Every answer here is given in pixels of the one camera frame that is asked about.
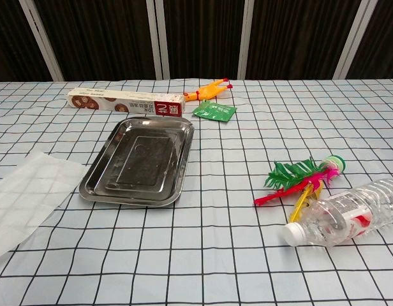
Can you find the yellow rubber chicken toy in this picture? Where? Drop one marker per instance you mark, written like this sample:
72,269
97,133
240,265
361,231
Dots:
209,90

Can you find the colourful feather shuttlecock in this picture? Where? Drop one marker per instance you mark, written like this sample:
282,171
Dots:
298,178

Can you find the long baking paper box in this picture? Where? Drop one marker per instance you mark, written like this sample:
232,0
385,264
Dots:
126,101

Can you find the clear plastic water bottle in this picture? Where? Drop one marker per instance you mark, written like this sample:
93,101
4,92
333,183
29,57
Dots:
343,213

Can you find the white translucent baking paper sheet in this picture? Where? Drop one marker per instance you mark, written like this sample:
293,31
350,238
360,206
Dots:
27,191

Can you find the white checked tablecloth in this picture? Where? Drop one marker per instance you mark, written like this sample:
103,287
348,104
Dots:
215,248

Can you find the stainless steel tray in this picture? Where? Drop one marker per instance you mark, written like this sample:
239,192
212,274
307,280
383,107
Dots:
142,159

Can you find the green foil sachet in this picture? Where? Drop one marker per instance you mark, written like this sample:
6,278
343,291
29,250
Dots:
215,111

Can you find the dark folding screen with white frames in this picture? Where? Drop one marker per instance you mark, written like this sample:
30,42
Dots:
196,38

